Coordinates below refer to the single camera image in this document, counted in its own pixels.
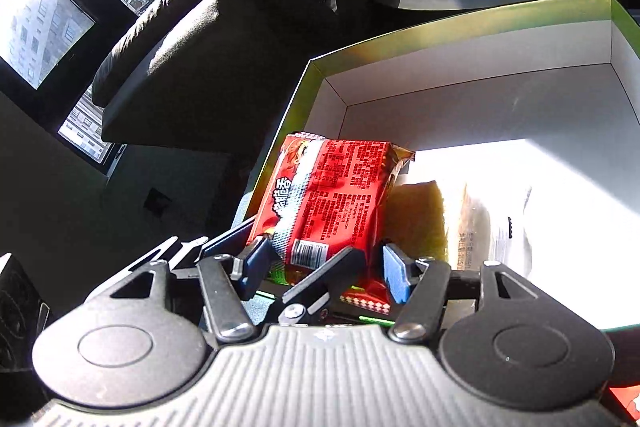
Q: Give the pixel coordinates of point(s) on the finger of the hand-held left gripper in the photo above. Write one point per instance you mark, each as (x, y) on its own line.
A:
(225, 239)
(325, 277)

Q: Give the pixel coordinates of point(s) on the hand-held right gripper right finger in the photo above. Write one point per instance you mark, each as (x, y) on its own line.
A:
(396, 274)

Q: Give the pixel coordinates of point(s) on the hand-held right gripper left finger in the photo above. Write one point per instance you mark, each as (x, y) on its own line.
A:
(256, 264)

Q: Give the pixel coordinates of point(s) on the red snack packet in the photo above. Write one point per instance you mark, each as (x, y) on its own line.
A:
(330, 197)

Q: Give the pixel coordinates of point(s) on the green cardboard box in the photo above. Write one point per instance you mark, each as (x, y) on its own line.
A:
(500, 107)

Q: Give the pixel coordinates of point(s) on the white snack packet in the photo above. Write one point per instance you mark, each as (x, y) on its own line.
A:
(487, 227)

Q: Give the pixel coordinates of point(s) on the grey sofa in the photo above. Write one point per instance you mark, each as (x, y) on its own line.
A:
(210, 57)

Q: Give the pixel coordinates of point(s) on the window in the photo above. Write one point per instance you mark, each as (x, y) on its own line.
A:
(45, 22)

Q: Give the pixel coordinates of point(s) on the wall socket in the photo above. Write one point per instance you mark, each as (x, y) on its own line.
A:
(156, 203)

